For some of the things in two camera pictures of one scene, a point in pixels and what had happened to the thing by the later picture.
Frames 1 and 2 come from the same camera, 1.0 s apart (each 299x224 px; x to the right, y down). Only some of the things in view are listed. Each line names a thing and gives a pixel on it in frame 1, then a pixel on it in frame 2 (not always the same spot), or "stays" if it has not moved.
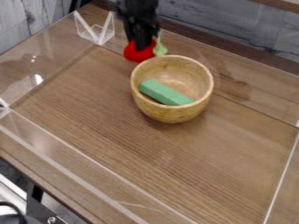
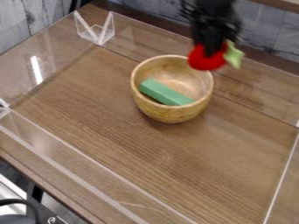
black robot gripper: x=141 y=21 → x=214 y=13
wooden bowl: x=182 y=73 stays
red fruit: x=135 y=55 → x=202 y=61
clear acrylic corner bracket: x=97 y=33 stays
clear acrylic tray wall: x=73 y=131 stays
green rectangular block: x=161 y=92 stays
